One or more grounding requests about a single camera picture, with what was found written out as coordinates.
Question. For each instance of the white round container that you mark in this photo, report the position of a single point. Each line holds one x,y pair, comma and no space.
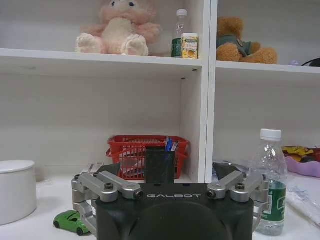
16,192

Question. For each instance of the yellow red snack packet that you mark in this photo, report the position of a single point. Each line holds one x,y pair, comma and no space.
300,151

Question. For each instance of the pink plush bunny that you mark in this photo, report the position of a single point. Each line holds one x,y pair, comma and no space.
117,30

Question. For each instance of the purple wavy tray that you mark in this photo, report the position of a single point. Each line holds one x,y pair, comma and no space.
303,167

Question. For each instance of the red plastic basket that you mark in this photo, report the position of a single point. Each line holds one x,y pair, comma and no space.
130,150

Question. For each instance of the clear plastic bag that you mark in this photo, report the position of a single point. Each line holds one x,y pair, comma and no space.
303,197

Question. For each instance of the blue pens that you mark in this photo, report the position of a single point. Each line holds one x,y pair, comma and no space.
171,145

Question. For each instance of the yellow drink carton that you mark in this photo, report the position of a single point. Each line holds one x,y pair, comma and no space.
190,47

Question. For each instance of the small clear bottle green label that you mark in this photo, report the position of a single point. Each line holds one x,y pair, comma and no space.
178,37

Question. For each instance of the green toy car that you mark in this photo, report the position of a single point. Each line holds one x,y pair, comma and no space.
71,221

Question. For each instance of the white shelf unit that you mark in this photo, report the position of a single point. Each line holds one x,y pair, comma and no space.
208,100

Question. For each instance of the brown teddy bear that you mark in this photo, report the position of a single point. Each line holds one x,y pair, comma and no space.
232,47

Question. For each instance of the large clear bottle green label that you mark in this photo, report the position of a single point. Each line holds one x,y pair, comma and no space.
271,160

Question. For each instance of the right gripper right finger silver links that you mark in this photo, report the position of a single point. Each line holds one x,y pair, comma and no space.
250,183

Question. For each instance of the black pen holder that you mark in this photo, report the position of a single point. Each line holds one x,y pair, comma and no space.
160,165

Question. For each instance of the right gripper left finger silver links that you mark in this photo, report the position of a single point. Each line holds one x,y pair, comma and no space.
100,185

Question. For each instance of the black curved object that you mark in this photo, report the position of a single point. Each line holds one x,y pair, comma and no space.
312,62

